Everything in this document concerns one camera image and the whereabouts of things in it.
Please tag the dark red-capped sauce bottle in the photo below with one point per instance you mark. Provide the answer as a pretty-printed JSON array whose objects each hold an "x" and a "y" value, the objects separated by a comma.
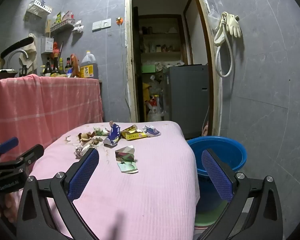
[{"x": 68, "y": 67}]

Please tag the large cooking oil bottle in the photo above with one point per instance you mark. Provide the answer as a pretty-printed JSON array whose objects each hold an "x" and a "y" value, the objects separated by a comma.
[{"x": 88, "y": 67}]

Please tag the pile of clear plastic bags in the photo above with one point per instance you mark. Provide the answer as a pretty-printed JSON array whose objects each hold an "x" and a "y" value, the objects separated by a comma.
[{"x": 156, "y": 86}]

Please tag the blue white snack wrapper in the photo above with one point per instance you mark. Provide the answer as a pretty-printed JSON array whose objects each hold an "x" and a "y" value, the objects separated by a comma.
[{"x": 113, "y": 135}]

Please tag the green crumpled wrapper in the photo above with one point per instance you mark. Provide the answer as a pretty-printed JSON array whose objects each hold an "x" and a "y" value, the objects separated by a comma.
[{"x": 101, "y": 131}]

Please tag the green white torn carton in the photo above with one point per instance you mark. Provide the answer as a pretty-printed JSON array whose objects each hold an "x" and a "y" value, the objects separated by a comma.
[{"x": 125, "y": 153}]

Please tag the short dark sauce bottle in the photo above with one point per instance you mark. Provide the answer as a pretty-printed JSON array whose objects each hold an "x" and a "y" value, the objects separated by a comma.
[{"x": 48, "y": 70}]

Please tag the beige hanging cloth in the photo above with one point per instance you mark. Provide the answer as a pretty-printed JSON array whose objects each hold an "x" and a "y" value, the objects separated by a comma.
[{"x": 30, "y": 52}]

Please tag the white wall socket panel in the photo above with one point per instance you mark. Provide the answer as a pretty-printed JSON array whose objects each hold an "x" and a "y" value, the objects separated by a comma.
[
  {"x": 96, "y": 25},
  {"x": 106, "y": 23}
]

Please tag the wooden shelf unit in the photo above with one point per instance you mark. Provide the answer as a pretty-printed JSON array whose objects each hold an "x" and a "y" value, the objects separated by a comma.
[{"x": 160, "y": 33}]

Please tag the red plastic item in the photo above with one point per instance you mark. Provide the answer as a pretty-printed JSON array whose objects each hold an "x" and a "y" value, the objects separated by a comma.
[{"x": 55, "y": 48}]

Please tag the grey washing machine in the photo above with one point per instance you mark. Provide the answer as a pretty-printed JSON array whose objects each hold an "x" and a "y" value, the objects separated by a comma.
[{"x": 187, "y": 100}]

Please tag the orange wall hook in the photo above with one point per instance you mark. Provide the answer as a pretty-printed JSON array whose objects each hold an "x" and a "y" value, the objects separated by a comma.
[{"x": 119, "y": 20}]

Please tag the tall dark sauce bottle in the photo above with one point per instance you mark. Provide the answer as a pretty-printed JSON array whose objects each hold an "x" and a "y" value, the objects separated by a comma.
[{"x": 55, "y": 67}]

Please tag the green box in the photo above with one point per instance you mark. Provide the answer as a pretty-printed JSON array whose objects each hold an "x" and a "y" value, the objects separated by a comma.
[{"x": 148, "y": 69}]

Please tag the pale door frame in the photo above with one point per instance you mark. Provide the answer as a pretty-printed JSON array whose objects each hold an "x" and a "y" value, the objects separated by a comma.
[{"x": 128, "y": 55}]

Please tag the yellow green packet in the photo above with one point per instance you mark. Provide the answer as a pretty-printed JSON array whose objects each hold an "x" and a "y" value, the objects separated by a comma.
[{"x": 58, "y": 17}]

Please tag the dark wooden door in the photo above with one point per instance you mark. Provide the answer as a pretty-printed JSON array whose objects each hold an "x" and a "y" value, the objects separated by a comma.
[{"x": 136, "y": 67}]

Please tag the yellow red box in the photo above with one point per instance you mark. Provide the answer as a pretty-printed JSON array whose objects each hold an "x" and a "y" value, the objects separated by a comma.
[{"x": 136, "y": 136}]

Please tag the grey wall shelf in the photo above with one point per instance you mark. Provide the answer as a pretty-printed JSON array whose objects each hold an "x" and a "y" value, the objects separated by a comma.
[{"x": 61, "y": 26}]

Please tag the pink towel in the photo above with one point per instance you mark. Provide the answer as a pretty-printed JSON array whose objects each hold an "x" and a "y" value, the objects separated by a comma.
[{"x": 152, "y": 192}]

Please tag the metal faucet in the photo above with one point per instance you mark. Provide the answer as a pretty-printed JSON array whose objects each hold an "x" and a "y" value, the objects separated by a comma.
[{"x": 15, "y": 53}]

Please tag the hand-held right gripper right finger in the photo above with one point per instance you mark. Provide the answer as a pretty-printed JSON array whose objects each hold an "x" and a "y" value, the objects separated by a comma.
[{"x": 217, "y": 175}]

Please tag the metal utensil holder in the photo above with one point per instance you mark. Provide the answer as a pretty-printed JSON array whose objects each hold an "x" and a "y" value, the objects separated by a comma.
[{"x": 47, "y": 44}]

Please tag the wooden board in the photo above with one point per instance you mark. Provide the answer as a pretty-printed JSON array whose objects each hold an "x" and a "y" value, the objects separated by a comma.
[{"x": 48, "y": 28}]

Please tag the green white paper piece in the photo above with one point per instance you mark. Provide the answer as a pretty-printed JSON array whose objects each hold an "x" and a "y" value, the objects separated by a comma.
[{"x": 127, "y": 167}]

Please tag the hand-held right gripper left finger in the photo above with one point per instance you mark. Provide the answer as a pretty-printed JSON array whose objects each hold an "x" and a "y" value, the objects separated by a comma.
[{"x": 83, "y": 172}]

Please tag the white printed sack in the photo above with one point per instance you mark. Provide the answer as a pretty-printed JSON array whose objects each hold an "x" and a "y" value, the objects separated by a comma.
[{"x": 155, "y": 112}]

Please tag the clear plastic bag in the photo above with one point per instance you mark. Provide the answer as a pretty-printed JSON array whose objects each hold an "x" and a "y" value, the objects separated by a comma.
[{"x": 213, "y": 15}]

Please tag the pink checked cloth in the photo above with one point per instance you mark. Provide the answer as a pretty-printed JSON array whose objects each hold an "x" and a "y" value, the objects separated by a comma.
[{"x": 52, "y": 105}]

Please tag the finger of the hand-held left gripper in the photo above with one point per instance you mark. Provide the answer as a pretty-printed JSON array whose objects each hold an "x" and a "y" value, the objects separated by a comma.
[
  {"x": 7, "y": 143},
  {"x": 32, "y": 153}
]

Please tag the white blue crumpled wrapper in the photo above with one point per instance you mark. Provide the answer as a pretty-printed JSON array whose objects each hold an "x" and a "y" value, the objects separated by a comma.
[{"x": 152, "y": 131}]

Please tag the white paper scrap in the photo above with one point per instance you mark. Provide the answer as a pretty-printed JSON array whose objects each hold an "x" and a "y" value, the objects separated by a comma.
[{"x": 70, "y": 138}]

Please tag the blue plastic bucket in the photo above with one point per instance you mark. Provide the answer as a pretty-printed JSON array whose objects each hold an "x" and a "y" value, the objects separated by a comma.
[{"x": 227, "y": 147}]

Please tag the yellow-label sauce bottle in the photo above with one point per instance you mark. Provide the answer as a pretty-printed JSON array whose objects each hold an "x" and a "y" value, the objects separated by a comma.
[{"x": 61, "y": 66}]

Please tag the crumpled white paper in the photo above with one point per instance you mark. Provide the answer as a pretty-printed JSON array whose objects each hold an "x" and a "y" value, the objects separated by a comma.
[{"x": 78, "y": 151}]

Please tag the white crumpled plastic bag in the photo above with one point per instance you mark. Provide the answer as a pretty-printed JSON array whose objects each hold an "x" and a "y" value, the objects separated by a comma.
[{"x": 78, "y": 26}]

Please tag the white wall basket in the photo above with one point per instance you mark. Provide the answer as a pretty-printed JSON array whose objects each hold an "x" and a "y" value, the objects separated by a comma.
[{"x": 38, "y": 7}]

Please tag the person's left hand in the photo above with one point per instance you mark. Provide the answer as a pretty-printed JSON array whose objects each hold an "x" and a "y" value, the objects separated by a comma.
[{"x": 8, "y": 206}]

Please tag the yellow bag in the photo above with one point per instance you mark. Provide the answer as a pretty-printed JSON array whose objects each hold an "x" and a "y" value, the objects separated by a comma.
[{"x": 145, "y": 92}]

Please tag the pink white packet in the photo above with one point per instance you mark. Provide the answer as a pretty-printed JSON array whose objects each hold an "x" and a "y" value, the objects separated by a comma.
[{"x": 67, "y": 16}]

